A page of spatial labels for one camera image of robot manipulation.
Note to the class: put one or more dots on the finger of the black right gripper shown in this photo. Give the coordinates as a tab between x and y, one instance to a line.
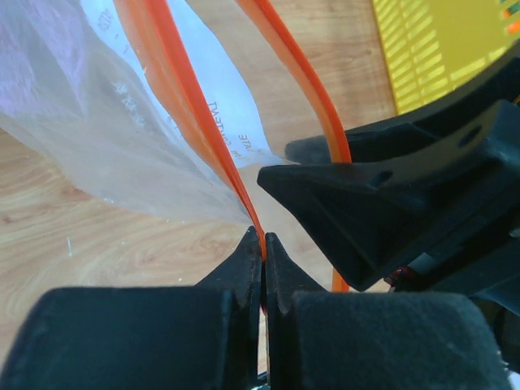
369	143

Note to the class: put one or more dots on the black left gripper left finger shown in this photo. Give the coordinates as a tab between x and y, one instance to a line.
203	336

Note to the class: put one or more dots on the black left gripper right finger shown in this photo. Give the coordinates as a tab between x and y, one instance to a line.
390	340

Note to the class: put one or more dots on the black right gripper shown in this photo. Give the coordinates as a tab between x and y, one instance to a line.
444	218

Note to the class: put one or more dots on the clear zip bag orange zipper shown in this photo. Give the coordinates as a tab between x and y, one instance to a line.
164	107

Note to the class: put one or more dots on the yellow plastic basket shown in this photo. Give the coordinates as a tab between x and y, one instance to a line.
433	47

